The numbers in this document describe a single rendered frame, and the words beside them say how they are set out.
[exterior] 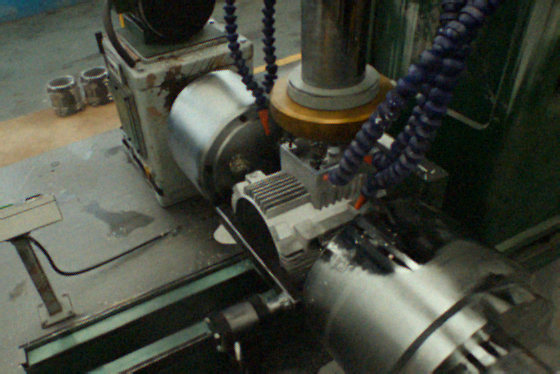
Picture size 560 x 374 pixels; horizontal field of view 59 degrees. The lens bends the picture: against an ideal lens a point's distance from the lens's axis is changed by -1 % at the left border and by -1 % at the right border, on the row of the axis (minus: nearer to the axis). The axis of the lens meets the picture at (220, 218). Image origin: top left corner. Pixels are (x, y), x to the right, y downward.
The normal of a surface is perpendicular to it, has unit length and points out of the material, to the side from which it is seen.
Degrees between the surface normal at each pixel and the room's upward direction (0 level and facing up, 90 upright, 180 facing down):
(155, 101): 90
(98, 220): 0
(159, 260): 0
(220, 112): 28
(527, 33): 90
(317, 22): 90
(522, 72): 90
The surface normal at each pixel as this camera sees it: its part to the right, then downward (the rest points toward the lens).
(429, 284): -0.41, -0.58
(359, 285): -0.72, -0.26
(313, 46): -0.70, 0.51
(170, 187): 0.44, 0.55
